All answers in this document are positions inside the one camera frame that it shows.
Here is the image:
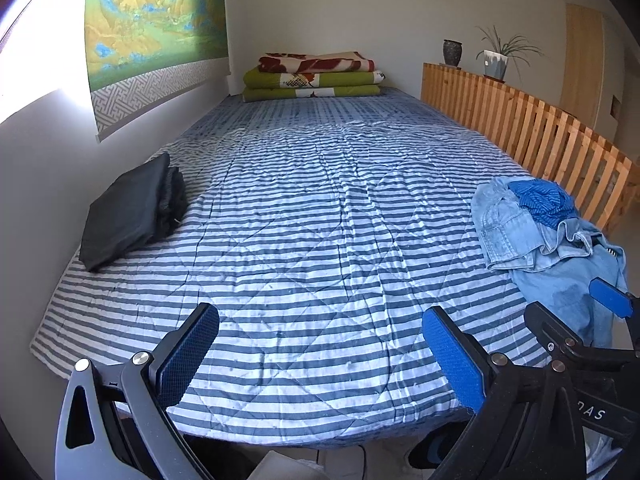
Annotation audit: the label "green folded blanket upper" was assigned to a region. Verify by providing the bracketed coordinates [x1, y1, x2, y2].
[243, 68, 385, 89]

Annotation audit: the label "dark ceramic pot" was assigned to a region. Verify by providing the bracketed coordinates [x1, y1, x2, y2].
[442, 39, 462, 67]

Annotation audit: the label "light blue denim jacket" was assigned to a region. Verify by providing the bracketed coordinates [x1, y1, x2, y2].
[471, 177, 628, 348]

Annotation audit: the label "folded black garment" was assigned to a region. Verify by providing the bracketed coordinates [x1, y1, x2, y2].
[78, 152, 188, 272]

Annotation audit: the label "green folded blanket lower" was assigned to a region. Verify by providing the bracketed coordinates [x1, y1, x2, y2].
[242, 84, 381, 102]

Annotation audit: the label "blue striped shorts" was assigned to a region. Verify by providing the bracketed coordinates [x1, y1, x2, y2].
[508, 179, 578, 229]

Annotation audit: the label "green folded blanket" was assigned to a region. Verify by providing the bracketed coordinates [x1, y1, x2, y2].
[242, 84, 381, 102]
[243, 68, 385, 89]

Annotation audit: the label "wooden slatted bed rail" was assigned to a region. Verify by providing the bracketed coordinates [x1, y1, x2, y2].
[421, 63, 639, 234]

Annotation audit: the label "potted spider plant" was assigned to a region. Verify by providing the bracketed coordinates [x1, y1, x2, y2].
[475, 26, 544, 82]

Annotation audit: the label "wooden door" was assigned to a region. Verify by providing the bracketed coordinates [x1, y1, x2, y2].
[560, 3, 604, 127]

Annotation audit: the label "landscape wall tapestry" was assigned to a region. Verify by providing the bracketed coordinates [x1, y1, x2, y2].
[85, 0, 230, 139]

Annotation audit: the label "blue white striped bedspread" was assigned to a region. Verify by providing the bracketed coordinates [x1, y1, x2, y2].
[30, 90, 546, 445]

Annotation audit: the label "red cream folded blanket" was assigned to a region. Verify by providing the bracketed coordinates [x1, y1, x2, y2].
[257, 51, 375, 74]

